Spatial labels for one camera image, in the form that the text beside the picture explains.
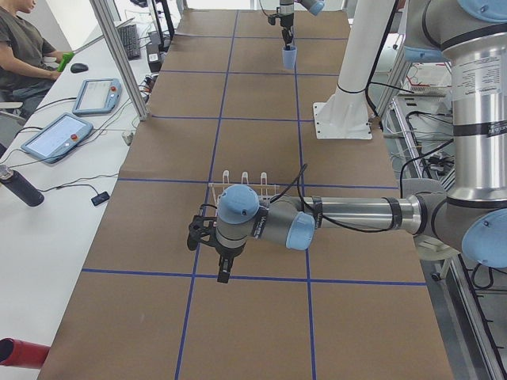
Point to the white wire cup rack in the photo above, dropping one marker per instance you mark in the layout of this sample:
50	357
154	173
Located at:
238	203

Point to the light blue plastic cup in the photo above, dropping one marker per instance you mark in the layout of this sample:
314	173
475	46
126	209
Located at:
289	57

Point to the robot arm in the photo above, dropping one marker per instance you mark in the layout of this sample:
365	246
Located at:
470	217
287	6

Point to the teach pendant tablet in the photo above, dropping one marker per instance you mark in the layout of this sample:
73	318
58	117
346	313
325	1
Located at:
58	139
97	97

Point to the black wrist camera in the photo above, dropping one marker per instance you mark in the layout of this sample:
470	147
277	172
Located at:
201	231

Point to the black smartphone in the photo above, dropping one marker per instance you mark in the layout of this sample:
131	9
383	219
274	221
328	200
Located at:
100	198

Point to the seated person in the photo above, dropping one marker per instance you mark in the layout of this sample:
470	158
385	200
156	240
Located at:
24	75

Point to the black computer mouse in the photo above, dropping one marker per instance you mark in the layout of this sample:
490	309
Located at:
78	68

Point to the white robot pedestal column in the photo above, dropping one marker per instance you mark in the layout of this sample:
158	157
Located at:
345	114

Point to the black keyboard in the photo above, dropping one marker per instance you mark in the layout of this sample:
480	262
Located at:
129	38

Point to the near teach pendant tablet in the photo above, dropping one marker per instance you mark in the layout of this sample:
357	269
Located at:
58	139

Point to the far teach pendant tablet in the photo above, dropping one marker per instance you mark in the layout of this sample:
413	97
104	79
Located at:
97	97

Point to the red cylinder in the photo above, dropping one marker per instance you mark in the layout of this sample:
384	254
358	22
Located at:
23	354

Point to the black water bottle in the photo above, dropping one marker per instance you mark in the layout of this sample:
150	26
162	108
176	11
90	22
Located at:
20	187

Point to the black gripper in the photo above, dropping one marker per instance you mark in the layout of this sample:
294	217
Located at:
285	20
228	252

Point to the green object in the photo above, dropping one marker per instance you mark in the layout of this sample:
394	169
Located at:
65	58

